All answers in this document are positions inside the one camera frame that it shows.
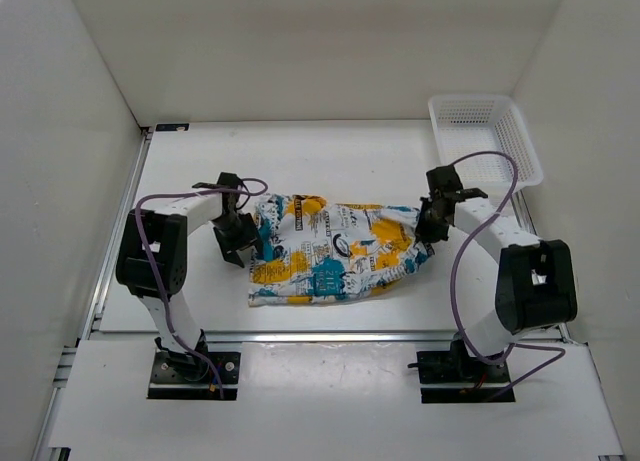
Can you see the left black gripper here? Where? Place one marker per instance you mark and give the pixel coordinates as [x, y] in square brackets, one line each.
[250, 235]

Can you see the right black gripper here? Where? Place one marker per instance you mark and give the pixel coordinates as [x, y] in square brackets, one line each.
[423, 233]

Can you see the white patterned printed shorts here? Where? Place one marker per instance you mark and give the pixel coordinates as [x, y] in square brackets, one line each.
[318, 252]

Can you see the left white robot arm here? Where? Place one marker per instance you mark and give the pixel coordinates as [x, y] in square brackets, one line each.
[152, 262]

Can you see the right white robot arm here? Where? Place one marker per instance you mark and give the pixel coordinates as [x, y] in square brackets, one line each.
[535, 285]

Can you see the white perforated plastic basket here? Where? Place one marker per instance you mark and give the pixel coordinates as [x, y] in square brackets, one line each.
[492, 124]

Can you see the small black label plate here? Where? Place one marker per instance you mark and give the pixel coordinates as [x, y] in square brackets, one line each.
[172, 127]

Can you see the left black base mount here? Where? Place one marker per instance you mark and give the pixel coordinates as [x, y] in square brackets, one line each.
[172, 379]

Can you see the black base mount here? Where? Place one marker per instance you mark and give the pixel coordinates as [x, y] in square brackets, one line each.
[454, 377]
[172, 379]

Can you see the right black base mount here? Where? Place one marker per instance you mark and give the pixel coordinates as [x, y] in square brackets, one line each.
[454, 377]

